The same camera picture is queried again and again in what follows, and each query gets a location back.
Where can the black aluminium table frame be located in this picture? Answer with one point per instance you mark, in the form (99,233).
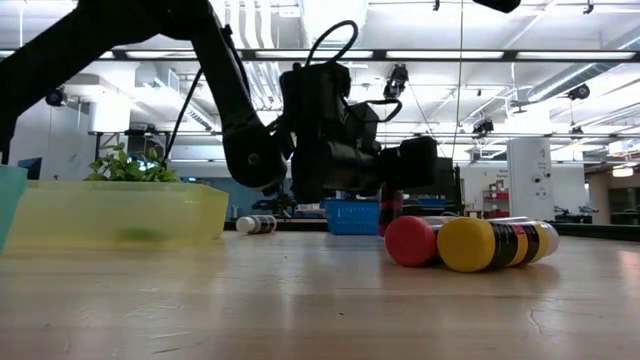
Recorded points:
(300,226)

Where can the yellow translucent plastic bin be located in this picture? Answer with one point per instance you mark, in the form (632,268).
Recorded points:
(75,215)

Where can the white paint bottle black label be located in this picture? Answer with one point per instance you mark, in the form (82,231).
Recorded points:
(255,224)

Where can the black computer monitor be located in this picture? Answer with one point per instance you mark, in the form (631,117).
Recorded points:
(446,182)

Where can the small dark monitor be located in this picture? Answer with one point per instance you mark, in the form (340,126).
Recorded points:
(31,169)

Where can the black metal rig frame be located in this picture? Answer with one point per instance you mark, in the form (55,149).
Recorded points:
(137,142)

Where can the green translucent plastic bin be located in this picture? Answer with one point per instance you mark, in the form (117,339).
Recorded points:
(10,210)

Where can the green leafy plant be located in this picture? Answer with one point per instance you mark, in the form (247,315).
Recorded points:
(130,172)

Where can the red tool cart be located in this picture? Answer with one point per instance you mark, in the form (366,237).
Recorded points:
(501,205)

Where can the red capped bottle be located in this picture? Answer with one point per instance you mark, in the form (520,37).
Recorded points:
(410,242)

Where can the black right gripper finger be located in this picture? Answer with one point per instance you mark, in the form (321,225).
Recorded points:
(497,5)

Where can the glowing wall lamp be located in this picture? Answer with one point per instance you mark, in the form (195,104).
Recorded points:
(622,171)

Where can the yellow paint bottle white cap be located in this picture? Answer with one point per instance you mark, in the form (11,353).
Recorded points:
(470,245)

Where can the black desk equipment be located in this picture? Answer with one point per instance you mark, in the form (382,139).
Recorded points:
(272,205)

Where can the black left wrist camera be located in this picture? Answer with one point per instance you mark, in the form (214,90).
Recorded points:
(365,125)

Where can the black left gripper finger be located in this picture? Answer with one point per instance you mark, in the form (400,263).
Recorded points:
(415,162)

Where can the white square column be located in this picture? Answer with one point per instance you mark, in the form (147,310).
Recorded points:
(530,180)

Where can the blue plastic basket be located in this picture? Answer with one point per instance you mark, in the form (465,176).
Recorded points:
(350,220)

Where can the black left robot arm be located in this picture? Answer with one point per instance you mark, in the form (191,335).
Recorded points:
(100,30)

